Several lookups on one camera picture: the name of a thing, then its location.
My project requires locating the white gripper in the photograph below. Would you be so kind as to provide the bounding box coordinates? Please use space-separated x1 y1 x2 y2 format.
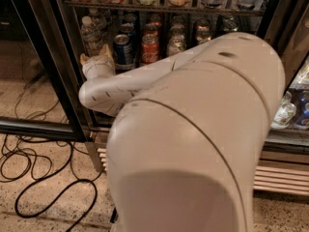
79 43 116 80

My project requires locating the clear water bottle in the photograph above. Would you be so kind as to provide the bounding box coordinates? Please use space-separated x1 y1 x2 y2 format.
80 16 107 56
89 8 107 32

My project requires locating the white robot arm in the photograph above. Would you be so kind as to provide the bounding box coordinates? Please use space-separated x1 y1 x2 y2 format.
79 33 285 232

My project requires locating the stainless steel fridge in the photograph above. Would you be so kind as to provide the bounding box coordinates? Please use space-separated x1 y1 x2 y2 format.
44 0 309 197

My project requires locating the open glass fridge door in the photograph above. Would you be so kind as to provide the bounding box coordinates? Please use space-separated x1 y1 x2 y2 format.
0 0 90 142

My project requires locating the blue Pepsi can front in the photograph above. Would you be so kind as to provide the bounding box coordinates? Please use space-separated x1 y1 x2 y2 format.
113 34 134 70

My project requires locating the red Coca-Cola can front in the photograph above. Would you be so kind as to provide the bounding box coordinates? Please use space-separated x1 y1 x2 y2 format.
141 35 159 64

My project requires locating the white can right compartment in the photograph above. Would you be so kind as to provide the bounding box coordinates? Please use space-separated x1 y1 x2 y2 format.
271 102 296 129

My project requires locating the blue can right compartment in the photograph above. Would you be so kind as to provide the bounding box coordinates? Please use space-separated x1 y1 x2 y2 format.
293 91 309 130

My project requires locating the upper wire shelf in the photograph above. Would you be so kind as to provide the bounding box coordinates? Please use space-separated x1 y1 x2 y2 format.
64 0 264 16

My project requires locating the black floor cable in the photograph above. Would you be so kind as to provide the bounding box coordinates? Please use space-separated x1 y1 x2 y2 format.
0 132 99 232

